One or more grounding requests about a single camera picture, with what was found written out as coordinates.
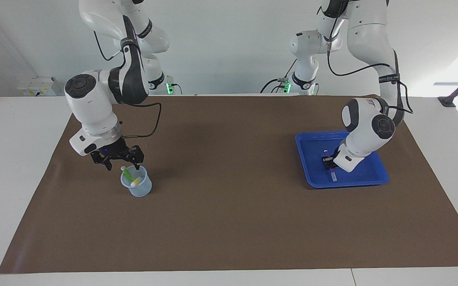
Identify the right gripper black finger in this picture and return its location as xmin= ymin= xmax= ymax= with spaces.
xmin=120 ymin=145 xmax=145 ymax=171
xmin=91 ymin=151 xmax=115 ymax=172

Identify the purple marker pen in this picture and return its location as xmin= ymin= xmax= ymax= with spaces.
xmin=324 ymin=149 xmax=338 ymax=183

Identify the clear plastic cup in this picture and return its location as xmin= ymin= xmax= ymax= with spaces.
xmin=120 ymin=164 xmax=153 ymax=198

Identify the blue plastic tray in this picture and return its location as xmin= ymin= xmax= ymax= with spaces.
xmin=295 ymin=130 xmax=390 ymax=189

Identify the white power socket box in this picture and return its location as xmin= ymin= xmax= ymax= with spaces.
xmin=17 ymin=77 xmax=60 ymax=97

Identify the brown table mat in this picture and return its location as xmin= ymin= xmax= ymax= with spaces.
xmin=0 ymin=95 xmax=458 ymax=274

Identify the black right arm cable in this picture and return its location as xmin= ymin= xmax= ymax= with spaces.
xmin=93 ymin=30 xmax=162 ymax=139

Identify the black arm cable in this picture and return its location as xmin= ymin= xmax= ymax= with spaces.
xmin=93 ymin=30 xmax=162 ymax=139
xmin=326 ymin=12 xmax=414 ymax=116

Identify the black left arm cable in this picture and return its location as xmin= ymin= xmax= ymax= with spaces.
xmin=326 ymin=12 xmax=414 ymax=116

